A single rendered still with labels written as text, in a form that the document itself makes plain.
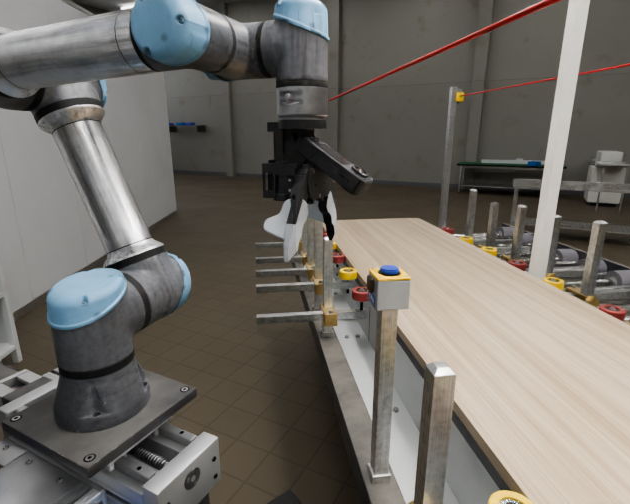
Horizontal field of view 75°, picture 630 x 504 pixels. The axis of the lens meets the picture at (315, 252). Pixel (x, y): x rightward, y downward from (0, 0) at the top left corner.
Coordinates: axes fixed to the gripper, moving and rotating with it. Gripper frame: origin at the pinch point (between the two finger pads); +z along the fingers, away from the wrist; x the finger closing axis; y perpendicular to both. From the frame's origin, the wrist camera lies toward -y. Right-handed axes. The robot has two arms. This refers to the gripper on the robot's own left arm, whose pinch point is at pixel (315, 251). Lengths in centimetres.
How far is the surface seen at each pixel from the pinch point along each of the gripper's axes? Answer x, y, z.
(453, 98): -252, 25, -41
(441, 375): -0.4, -20.9, 16.3
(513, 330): -78, -30, 42
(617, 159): -1008, -181, 32
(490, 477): -24, -29, 52
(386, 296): -19.5, -6.1, 13.4
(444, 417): -1.0, -21.8, 23.7
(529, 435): -28, -35, 42
